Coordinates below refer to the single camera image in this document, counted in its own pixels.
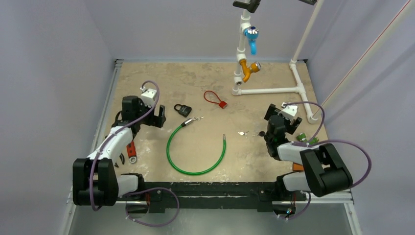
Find green pipe fitting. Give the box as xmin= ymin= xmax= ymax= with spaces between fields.
xmin=296 ymin=133 xmax=320 ymax=145

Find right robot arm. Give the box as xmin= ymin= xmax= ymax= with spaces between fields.
xmin=263 ymin=104 xmax=353 ymax=199

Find orange faucet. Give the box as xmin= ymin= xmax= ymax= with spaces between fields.
xmin=239 ymin=59 xmax=261 ymax=83

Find red cable lock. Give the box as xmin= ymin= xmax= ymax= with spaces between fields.
xmin=203 ymin=90 xmax=228 ymax=109

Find white PVC pipe frame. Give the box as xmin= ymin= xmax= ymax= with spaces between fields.
xmin=231 ymin=0 xmax=415 ymax=124

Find red adjustable wrench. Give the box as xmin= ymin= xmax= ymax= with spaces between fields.
xmin=126 ymin=141 xmax=137 ymax=164

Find small silver keys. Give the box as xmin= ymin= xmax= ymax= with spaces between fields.
xmin=237 ymin=131 xmax=249 ymax=138

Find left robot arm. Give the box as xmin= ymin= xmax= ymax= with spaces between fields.
xmin=72 ymin=95 xmax=166 ymax=211

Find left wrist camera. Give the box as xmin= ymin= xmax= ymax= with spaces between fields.
xmin=139 ymin=87 xmax=158 ymax=107

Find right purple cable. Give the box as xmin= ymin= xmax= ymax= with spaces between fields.
xmin=285 ymin=101 xmax=373 ymax=189

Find black pliers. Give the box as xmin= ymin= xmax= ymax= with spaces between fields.
xmin=114 ymin=153 xmax=125 ymax=168

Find black handled key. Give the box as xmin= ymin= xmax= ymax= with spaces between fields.
xmin=253 ymin=131 xmax=266 ymax=137

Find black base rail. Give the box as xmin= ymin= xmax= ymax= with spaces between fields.
xmin=114 ymin=173 xmax=308 ymax=215

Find green cable lock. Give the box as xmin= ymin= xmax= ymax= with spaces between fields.
xmin=165 ymin=116 xmax=228 ymax=176

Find orange black brush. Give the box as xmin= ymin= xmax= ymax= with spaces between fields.
xmin=292 ymin=163 xmax=304 ymax=172

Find blue faucet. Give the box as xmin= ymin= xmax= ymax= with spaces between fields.
xmin=243 ymin=26 xmax=259 ymax=55

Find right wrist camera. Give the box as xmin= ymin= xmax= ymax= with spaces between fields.
xmin=278 ymin=102 xmax=298 ymax=121

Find black padlock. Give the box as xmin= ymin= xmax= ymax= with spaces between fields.
xmin=174 ymin=104 xmax=192 ymax=118

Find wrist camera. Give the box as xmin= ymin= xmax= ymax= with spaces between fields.
xmin=139 ymin=87 xmax=158 ymax=107
xmin=278 ymin=102 xmax=298 ymax=121

